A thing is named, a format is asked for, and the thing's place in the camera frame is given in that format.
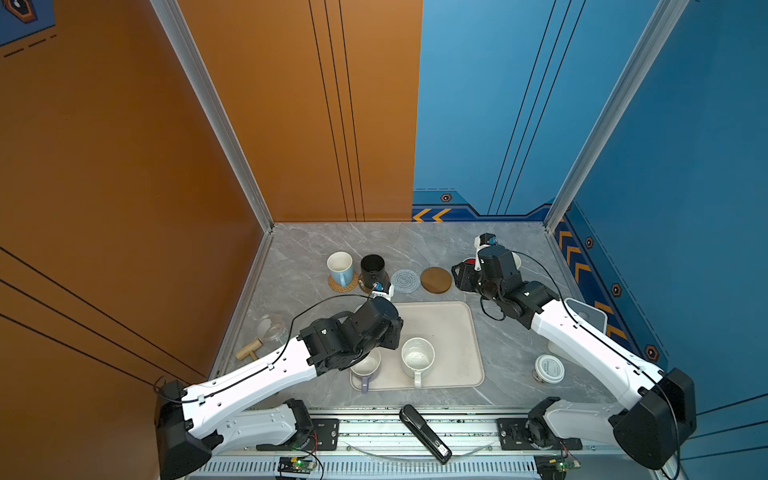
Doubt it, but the left green circuit board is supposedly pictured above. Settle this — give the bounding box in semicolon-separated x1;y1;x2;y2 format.
276;456;322;479

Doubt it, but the black stapler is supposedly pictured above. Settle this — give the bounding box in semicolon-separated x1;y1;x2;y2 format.
399;404;453;465

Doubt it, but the beige serving tray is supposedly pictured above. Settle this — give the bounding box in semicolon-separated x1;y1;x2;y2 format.
367;301;485;392

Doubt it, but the glossy dark brown coaster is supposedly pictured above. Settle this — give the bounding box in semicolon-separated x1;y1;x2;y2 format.
359;276;391;295

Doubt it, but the round wooden coaster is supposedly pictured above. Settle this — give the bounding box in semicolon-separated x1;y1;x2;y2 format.
420;267;453;294

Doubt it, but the clear plastic jar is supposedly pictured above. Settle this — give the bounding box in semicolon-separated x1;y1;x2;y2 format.
256;314;288;346

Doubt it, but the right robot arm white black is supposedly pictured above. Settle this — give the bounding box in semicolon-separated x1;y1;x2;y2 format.
451;233;696;472

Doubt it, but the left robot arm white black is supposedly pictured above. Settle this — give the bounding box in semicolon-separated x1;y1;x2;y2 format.
154;297;404;479

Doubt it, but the rattan woven coaster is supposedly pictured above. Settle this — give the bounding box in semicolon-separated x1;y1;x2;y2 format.
328;272;360;293

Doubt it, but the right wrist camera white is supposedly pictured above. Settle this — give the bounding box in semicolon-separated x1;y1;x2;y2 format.
474;233;498;271

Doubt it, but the white tissue box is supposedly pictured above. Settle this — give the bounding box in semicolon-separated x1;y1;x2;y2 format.
548;297;608;364

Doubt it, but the wooden mallet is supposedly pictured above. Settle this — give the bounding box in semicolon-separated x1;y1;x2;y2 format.
235;338;263;361

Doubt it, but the blue grey woven coaster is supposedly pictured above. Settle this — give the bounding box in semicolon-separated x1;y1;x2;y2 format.
390;269;421;294

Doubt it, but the white mug purple handle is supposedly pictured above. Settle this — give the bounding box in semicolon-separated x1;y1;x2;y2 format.
350;348;382;394

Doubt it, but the right circuit board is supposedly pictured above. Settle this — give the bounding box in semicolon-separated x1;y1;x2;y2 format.
534;456;569;480

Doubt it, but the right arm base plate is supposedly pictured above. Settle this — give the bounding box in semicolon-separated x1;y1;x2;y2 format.
496;418;583;451

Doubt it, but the black mug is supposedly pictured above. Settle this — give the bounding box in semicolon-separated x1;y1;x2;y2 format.
360;254;387;287

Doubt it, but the light blue mug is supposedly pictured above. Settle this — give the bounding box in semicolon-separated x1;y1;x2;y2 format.
326;251;354;286

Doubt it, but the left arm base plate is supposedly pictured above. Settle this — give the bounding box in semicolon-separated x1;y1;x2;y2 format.
256;418;340;453

